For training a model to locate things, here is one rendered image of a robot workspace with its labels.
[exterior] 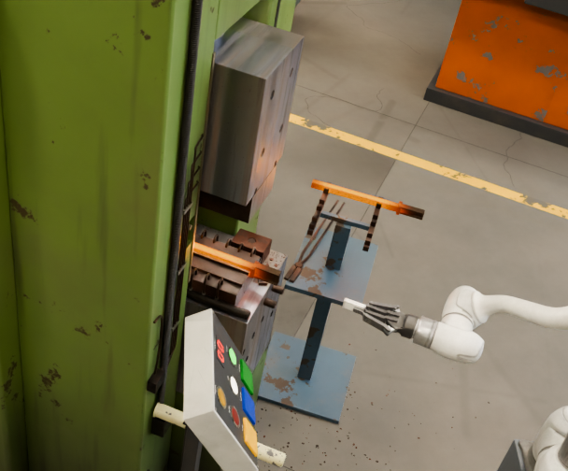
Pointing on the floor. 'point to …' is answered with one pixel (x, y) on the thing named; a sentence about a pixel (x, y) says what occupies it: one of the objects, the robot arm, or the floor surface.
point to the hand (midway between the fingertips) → (354, 306)
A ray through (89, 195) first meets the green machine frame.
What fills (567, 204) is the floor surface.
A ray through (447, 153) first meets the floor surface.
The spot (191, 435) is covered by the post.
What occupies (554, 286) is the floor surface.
